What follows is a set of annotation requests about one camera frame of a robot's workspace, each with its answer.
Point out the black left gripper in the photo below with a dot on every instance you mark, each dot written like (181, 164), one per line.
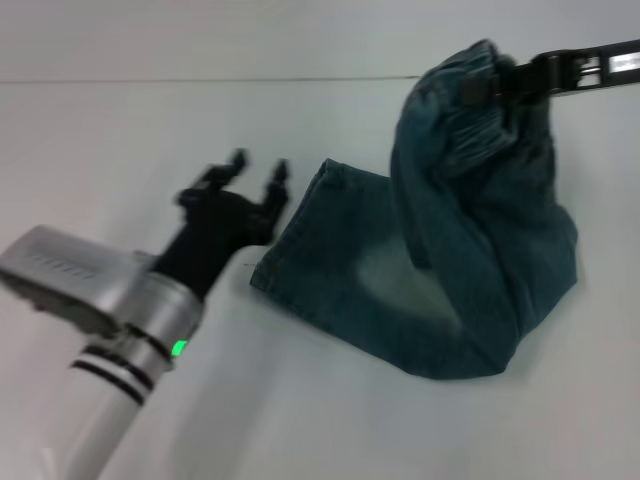
(215, 235)

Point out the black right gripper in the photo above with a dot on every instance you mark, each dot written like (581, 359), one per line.
(585, 65)

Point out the blue denim shorts with print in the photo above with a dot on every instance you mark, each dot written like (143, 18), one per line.
(475, 250)

